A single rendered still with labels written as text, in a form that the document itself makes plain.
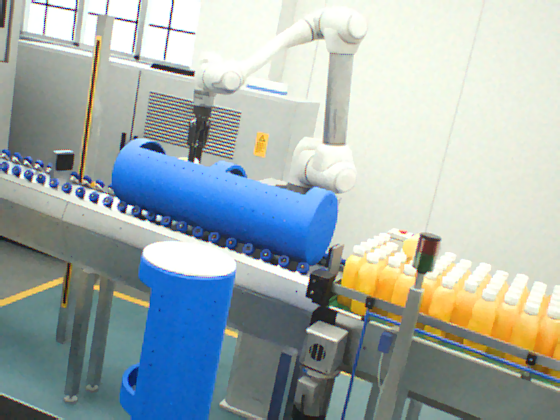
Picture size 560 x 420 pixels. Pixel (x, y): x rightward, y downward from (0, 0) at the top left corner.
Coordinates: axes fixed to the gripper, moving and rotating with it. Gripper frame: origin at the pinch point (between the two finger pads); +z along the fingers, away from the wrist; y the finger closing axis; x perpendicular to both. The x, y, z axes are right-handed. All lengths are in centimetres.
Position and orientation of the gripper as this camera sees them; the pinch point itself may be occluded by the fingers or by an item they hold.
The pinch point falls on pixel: (195, 155)
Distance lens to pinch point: 264.5
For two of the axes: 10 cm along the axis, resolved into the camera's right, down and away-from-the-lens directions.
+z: -1.9, 9.6, 2.1
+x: 8.8, 2.6, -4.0
